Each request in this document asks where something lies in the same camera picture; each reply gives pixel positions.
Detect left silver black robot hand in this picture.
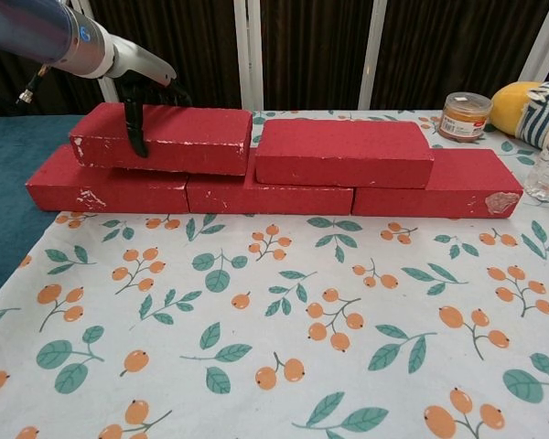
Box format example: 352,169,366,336
104,34,191,160

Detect red foam brick white scuffs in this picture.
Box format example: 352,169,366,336
69,102,253,177

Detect blue felt table cover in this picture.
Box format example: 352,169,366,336
0,113,97,307

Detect floral printed tablecloth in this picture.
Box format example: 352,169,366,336
0,107,549,439

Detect clear jar orange contents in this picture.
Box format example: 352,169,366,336
437,91,493,142

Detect red foam brick chipped corner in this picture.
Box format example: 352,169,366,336
350,146,524,219

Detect yellow plush toy striped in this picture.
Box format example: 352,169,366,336
490,80,549,151

